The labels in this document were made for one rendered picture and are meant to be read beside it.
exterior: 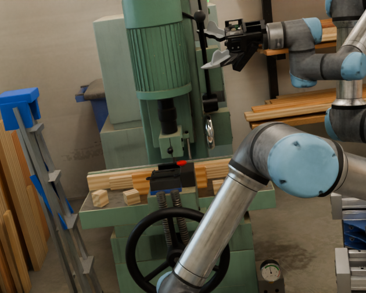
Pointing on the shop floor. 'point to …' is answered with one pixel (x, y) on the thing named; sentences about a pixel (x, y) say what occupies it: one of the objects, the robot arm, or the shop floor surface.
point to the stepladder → (47, 183)
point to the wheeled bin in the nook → (101, 114)
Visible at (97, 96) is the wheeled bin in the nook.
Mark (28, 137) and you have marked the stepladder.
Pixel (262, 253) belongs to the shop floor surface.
